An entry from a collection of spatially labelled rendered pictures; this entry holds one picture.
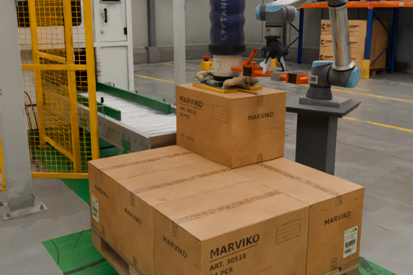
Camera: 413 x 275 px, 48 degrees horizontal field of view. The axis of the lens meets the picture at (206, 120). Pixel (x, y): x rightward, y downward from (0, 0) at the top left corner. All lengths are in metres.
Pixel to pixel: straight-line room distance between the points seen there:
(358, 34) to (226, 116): 8.43
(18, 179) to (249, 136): 1.73
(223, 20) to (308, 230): 1.26
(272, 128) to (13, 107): 1.77
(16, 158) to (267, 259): 2.04
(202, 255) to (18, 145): 1.97
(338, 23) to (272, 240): 1.59
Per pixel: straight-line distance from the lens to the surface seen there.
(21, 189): 3.61
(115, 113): 3.80
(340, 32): 3.19
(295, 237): 2.21
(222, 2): 2.75
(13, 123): 3.47
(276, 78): 2.49
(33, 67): 3.80
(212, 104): 2.68
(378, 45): 11.25
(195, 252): 1.91
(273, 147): 2.79
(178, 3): 6.36
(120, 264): 2.77
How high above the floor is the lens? 1.40
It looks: 13 degrees down
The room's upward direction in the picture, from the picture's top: straight up
